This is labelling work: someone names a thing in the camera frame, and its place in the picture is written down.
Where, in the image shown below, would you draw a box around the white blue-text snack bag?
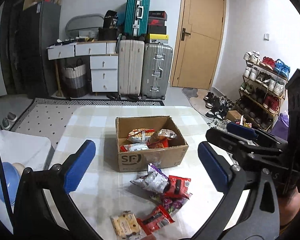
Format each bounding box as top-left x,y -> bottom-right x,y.
127,128 -> 155,144

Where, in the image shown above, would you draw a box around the purple grape candy bag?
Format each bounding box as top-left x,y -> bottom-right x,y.
150,193 -> 189,217

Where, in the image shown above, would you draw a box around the grey oval mirror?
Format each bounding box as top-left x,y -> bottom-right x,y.
65,14 -> 104,38

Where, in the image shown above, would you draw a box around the white drawer desk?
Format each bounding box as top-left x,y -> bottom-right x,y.
47,41 -> 119,93

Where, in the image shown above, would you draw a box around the wooden door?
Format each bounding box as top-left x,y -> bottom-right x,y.
170,0 -> 226,89

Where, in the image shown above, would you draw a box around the woven laundry basket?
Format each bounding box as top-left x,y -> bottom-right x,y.
62,58 -> 88,98

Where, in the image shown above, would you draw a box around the orange noodle snack bag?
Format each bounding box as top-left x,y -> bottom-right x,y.
120,143 -> 149,152

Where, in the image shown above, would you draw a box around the patterned floor rug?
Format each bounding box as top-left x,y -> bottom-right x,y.
10,98 -> 164,148

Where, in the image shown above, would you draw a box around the small red snack packet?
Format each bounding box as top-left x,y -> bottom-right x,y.
136,205 -> 174,235

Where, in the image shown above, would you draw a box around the stacked black shoe boxes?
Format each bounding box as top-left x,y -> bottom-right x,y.
147,10 -> 167,35

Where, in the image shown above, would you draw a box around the red barcode snack bag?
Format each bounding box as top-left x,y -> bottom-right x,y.
164,175 -> 191,199

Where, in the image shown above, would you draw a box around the blue plastic bowls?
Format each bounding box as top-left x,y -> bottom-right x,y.
0,162 -> 20,205

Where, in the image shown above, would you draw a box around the red star snack bag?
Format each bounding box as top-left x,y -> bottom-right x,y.
148,138 -> 169,149

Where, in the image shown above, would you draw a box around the right hand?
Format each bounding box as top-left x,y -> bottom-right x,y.
277,187 -> 300,228

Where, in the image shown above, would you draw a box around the cream cracker package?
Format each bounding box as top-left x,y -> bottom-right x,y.
110,211 -> 146,239

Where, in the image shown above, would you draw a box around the teal suitcase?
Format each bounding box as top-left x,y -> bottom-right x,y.
123,0 -> 151,37

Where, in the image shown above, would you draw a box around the yellow black shoe box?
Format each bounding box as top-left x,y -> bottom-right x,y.
145,34 -> 169,44

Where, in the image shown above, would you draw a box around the silver aluminium suitcase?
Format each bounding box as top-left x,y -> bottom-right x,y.
141,43 -> 173,100

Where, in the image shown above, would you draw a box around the beige suitcase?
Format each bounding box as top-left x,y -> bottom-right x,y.
118,40 -> 145,98

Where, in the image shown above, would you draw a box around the checkered beige tablecloth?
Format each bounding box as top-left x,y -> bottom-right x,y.
50,105 -> 251,240

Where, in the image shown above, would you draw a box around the black refrigerator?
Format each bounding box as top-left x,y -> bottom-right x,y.
16,1 -> 61,99

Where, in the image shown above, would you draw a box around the brown SF cardboard box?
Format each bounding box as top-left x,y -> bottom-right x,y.
115,116 -> 189,172

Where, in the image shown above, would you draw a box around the wooden shoe rack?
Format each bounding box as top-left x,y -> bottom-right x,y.
235,50 -> 290,132

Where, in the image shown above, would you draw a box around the silver purple snack bag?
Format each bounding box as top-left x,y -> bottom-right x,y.
130,163 -> 169,194

